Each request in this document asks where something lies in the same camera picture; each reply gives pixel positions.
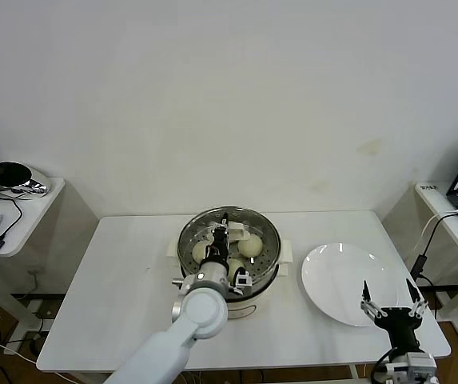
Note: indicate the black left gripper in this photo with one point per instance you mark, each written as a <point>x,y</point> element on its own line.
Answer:
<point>220,250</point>

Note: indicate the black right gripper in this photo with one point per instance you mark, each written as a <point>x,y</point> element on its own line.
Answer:
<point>398,320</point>

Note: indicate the white steamed baozi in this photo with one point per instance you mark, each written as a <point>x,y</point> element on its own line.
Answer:
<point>198,253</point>
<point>251,246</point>
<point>236,266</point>

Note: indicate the perforated steel steamer basket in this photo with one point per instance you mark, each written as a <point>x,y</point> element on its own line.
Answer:
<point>265,285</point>

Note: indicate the white round plate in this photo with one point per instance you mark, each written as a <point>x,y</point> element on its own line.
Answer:
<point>340,280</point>

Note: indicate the cream electric cooker pot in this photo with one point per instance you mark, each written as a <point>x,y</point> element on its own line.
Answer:
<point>252,310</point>

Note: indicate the white side table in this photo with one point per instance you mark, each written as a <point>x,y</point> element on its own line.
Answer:
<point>432,206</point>
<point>29,224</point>

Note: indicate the white label sticker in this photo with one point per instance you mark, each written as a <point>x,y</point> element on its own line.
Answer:
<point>429,188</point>

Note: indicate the chrome and black headset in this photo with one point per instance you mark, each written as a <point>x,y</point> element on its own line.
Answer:
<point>14,178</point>

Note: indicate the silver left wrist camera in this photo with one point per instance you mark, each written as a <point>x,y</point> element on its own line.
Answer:
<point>244,282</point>

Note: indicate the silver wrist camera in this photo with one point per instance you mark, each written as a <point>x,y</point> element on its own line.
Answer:
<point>420,366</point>
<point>244,282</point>

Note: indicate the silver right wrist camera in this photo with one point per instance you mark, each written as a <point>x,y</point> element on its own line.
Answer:
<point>420,366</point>

